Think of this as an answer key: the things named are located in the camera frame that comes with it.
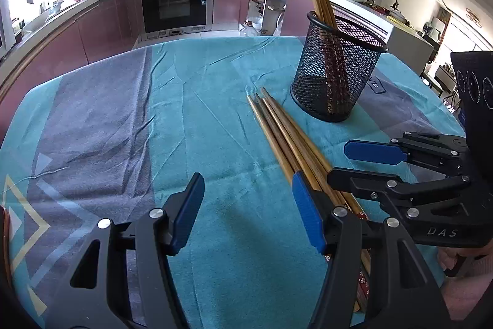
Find black mesh holder cup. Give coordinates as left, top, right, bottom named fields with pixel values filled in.
left=290, top=11, right=388, bottom=123

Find pink right base cabinets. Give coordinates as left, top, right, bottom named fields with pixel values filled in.
left=212, top=0, right=314, bottom=37

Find black built-in oven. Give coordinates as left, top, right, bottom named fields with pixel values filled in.
left=141, top=0, right=213, bottom=39

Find black smartphone orange case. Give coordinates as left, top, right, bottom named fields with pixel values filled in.
left=0, top=206, right=12, bottom=289

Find teal grey tablecloth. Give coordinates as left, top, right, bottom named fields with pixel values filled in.
left=1, top=37, right=463, bottom=328

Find pink base cabinets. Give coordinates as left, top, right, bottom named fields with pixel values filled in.
left=212, top=0, right=314, bottom=37
left=1, top=0, right=142, bottom=137

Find pink left base cabinets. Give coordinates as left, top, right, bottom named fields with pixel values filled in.
left=1, top=0, right=142, bottom=137

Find right hand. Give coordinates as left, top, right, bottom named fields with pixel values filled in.
left=437, top=241, right=492, bottom=321

